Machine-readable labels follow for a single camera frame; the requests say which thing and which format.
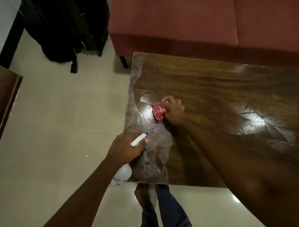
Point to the person's left hand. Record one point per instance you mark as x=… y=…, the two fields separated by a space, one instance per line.
x=121 y=149

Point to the person's right hand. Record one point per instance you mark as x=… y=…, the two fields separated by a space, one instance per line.
x=175 y=113

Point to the red checked cloth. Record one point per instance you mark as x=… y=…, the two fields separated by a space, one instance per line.
x=158 y=112

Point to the clear spray bottle blue nozzle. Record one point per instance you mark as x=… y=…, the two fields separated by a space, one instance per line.
x=122 y=175

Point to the person's left forearm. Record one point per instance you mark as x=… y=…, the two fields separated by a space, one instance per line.
x=84 y=198

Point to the person's left foot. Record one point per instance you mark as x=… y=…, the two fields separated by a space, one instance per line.
x=142 y=194

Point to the person's left jeans leg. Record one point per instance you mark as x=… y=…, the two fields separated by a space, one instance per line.
x=149 y=217

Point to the person's jeans leg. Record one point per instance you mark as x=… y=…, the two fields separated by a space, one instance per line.
x=172 y=208
x=149 y=217

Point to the person's right jeans leg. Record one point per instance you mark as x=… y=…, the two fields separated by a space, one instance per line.
x=172 y=208

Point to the brown marbled wooden table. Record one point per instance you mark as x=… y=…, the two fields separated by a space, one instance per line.
x=210 y=81

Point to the red fabric sofa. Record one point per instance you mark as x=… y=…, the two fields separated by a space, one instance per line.
x=175 y=23

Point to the brown wooden furniture panel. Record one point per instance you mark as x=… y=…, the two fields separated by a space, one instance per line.
x=8 y=98

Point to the black bag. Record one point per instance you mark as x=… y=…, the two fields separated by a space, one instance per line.
x=51 y=35

